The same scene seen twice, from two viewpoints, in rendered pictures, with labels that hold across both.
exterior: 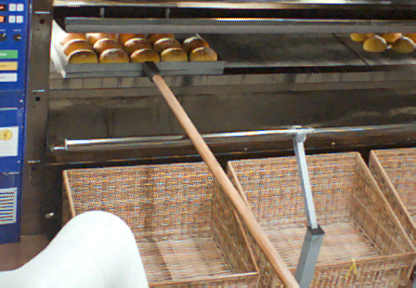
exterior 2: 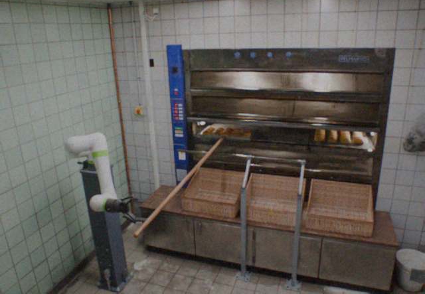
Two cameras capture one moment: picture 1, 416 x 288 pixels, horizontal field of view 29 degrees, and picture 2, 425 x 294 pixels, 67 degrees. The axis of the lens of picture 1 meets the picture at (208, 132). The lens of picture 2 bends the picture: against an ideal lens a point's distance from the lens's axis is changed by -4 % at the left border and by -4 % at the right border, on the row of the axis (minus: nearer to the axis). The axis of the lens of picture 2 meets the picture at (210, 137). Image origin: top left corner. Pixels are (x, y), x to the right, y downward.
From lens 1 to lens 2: 2.03 m
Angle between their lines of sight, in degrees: 43
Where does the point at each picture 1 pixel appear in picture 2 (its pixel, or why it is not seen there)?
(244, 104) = (257, 153)
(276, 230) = (269, 202)
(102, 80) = (208, 139)
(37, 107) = (190, 146)
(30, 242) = not seen: hidden behind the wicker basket
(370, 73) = (305, 147)
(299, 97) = (279, 153)
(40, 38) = (189, 125)
